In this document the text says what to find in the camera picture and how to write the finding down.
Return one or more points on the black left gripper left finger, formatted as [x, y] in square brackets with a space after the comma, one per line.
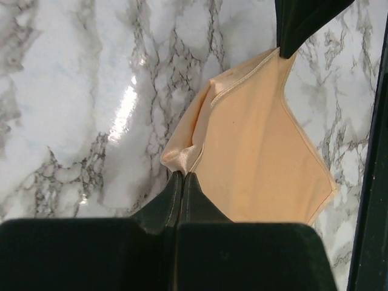
[163, 210]

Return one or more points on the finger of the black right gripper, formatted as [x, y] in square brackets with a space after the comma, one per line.
[297, 20]

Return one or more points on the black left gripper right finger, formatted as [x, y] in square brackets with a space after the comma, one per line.
[195, 205]

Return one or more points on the peach cloth napkin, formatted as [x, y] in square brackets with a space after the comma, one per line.
[252, 158]

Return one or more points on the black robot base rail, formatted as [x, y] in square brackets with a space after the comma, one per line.
[368, 269]

